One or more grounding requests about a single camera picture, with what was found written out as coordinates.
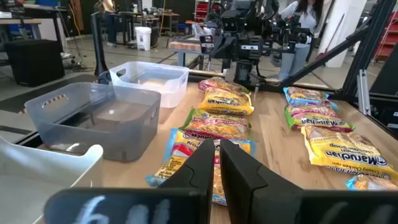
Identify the silver aluminium bracket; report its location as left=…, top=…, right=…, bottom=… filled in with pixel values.
left=356, top=69, right=373, bottom=116

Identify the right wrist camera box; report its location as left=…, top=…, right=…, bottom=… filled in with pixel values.
left=239, top=44, right=262, bottom=52

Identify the grey metal leg workbench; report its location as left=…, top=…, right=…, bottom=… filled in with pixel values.
left=169, top=36, right=224, bottom=72

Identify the white plastic bin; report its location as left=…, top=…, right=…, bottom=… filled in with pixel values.
left=0, top=136, right=104, bottom=224

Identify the yellow Maruchan noodle pack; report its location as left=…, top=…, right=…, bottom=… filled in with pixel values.
left=198, top=87, right=255, bottom=116
left=300, top=126, right=398, bottom=181

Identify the white trash bin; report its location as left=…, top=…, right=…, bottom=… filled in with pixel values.
left=135, top=26, right=152, bottom=52

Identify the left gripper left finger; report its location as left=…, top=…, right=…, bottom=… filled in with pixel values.
left=43, top=138, right=216, bottom=224

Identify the black leg work table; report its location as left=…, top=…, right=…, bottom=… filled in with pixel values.
left=108, top=11, right=181, bottom=47

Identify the green pink Maruchan noodle pack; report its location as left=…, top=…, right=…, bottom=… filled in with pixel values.
left=198, top=77, right=250, bottom=95
left=284, top=104, right=356, bottom=133
left=179, top=108, right=252, bottom=141

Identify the wooden top desk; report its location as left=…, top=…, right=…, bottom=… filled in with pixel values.
left=0, top=17, right=43, bottom=41

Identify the red metal shelving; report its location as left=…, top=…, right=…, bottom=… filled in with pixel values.
left=373, top=11, right=398, bottom=63

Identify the black hazard-striped floor mat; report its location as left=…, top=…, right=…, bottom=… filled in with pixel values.
left=0, top=73, right=105, bottom=114

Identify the person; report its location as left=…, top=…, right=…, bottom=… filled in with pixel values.
left=101, top=0, right=118, bottom=47
left=277, top=0, right=326, bottom=82

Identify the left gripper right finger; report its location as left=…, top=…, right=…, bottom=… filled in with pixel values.
left=219, top=138, right=398, bottom=224

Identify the black stand post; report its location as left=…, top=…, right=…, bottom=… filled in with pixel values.
left=90, top=11, right=109, bottom=77

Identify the blue Maruchan noodle pack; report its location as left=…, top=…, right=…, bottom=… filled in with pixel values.
left=344, top=173, right=398, bottom=192
left=282, top=86, right=339, bottom=111
left=144, top=128, right=257, bottom=206

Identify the grey translucent plastic bin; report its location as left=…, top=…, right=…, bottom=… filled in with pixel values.
left=24, top=82, right=162, bottom=162

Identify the black cabinet box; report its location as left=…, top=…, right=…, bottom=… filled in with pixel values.
left=4, top=39, right=65, bottom=87

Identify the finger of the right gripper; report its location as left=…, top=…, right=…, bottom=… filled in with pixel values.
left=213, top=33, right=241, bottom=60
left=264, top=36, right=280, bottom=58

